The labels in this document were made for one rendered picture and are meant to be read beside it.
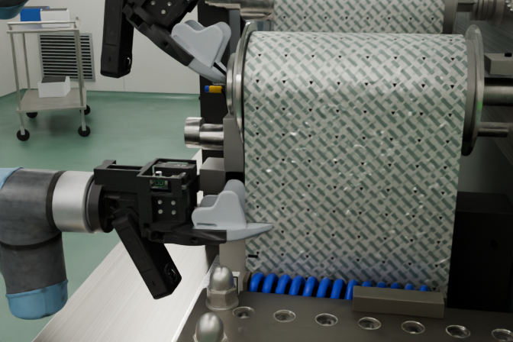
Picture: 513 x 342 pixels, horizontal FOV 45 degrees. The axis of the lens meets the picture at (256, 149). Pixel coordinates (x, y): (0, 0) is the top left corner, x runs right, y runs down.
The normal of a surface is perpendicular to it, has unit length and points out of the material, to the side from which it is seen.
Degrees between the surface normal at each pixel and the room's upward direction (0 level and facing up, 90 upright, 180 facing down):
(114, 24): 88
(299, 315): 0
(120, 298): 0
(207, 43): 90
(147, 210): 90
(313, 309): 0
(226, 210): 90
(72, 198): 61
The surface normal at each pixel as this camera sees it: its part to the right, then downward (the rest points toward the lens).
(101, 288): 0.00, -0.96
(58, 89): 0.11, 0.29
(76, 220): -0.15, 0.46
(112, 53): -0.15, 0.26
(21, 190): -0.13, -0.35
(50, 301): 0.66, 0.26
